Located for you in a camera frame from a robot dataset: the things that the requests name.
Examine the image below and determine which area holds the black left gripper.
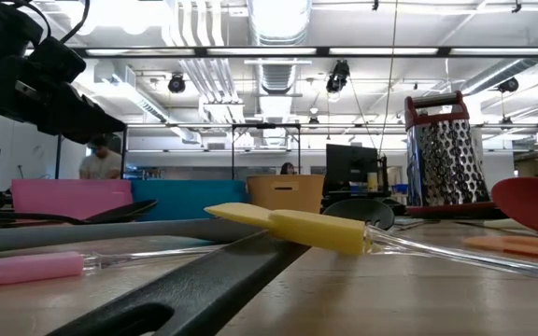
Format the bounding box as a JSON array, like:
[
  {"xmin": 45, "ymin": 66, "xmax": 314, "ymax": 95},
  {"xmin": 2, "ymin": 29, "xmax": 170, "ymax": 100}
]
[{"xmin": 0, "ymin": 35, "xmax": 127, "ymax": 145}]

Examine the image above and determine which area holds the black solid spoon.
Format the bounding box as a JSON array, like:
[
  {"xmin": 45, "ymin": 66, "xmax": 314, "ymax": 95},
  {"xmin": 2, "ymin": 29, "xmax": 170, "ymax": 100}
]
[{"xmin": 0, "ymin": 199, "xmax": 159, "ymax": 227}]

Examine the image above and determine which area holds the black slotted spoon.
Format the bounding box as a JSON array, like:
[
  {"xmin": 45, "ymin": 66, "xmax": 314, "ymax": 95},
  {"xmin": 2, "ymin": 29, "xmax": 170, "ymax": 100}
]
[{"xmin": 47, "ymin": 198, "xmax": 396, "ymax": 336}]

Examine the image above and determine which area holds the yellow spatula clear handle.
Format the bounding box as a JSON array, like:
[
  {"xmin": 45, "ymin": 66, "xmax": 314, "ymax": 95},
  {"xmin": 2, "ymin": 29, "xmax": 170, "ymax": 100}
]
[{"xmin": 203, "ymin": 202, "xmax": 538, "ymax": 287}]

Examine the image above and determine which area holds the knife with cream handle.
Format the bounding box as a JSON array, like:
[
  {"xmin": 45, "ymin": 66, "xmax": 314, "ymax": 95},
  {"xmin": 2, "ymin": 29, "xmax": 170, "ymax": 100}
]
[{"xmin": 394, "ymin": 218, "xmax": 437, "ymax": 231}]

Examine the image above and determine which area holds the orange piece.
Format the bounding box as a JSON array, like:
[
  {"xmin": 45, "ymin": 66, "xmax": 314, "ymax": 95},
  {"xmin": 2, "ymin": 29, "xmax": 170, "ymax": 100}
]
[{"xmin": 462, "ymin": 234, "xmax": 538, "ymax": 259}]

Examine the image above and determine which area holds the pink plastic bin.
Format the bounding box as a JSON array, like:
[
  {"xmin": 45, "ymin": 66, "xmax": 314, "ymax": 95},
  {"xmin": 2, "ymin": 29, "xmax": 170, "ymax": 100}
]
[{"xmin": 10, "ymin": 178, "xmax": 134, "ymax": 221}]

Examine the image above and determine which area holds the black ceiling spotlight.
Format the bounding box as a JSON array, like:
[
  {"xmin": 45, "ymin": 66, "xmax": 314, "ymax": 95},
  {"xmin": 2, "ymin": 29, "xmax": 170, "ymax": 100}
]
[
  {"xmin": 497, "ymin": 77, "xmax": 520, "ymax": 93},
  {"xmin": 167, "ymin": 73, "xmax": 187, "ymax": 94}
]

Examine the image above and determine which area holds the blue plastic bin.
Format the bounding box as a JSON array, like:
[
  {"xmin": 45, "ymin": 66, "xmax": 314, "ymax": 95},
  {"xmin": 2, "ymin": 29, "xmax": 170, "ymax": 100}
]
[{"xmin": 131, "ymin": 179, "xmax": 250, "ymax": 222}]

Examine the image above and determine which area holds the yellow plastic bin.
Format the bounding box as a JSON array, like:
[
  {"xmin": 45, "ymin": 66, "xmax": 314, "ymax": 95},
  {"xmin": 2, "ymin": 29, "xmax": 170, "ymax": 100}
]
[{"xmin": 246, "ymin": 174, "xmax": 326, "ymax": 216}]

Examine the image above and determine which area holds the black computer monitor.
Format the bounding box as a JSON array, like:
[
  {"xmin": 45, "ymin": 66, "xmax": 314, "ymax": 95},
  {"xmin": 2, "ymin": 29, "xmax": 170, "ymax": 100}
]
[{"xmin": 324, "ymin": 143, "xmax": 380, "ymax": 195}]

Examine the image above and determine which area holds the black metal table frame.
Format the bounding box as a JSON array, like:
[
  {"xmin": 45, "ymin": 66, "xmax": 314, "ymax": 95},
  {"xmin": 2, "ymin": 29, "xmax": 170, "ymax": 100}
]
[
  {"xmin": 230, "ymin": 122, "xmax": 303, "ymax": 181},
  {"xmin": 54, "ymin": 125, "xmax": 129, "ymax": 181}
]

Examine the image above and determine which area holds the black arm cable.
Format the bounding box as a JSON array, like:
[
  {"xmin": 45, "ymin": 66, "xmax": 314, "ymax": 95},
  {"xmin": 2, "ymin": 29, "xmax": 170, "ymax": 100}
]
[{"xmin": 58, "ymin": 0, "xmax": 91, "ymax": 44}]

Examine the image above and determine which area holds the pink spatula clear handle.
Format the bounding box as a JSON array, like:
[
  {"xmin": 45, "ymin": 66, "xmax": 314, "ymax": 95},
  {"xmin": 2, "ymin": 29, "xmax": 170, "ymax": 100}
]
[{"xmin": 0, "ymin": 242, "xmax": 233, "ymax": 288}]

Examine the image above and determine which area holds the silver ventilation duct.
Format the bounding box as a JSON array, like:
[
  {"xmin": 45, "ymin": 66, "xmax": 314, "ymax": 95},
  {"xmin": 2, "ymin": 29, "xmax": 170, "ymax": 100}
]
[{"xmin": 248, "ymin": 0, "xmax": 313, "ymax": 94}]

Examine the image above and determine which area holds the black frame bar with lights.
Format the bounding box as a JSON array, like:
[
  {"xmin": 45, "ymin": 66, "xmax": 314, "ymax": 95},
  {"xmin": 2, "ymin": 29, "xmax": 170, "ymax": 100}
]
[{"xmin": 70, "ymin": 45, "xmax": 538, "ymax": 59}]

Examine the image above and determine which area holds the black hanging camera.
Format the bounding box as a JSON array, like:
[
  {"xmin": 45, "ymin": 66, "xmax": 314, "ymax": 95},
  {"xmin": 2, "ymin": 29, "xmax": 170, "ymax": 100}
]
[{"xmin": 325, "ymin": 59, "xmax": 351, "ymax": 94}]

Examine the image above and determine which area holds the thin hanging cable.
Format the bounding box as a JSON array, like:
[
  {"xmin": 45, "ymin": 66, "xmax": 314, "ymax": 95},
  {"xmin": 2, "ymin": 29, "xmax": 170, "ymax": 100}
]
[{"xmin": 378, "ymin": 0, "xmax": 400, "ymax": 155}]

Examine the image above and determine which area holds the steel box grater red handle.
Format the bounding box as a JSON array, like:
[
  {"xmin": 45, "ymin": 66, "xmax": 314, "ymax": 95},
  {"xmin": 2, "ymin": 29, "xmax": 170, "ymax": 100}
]
[{"xmin": 403, "ymin": 90, "xmax": 508, "ymax": 220}]

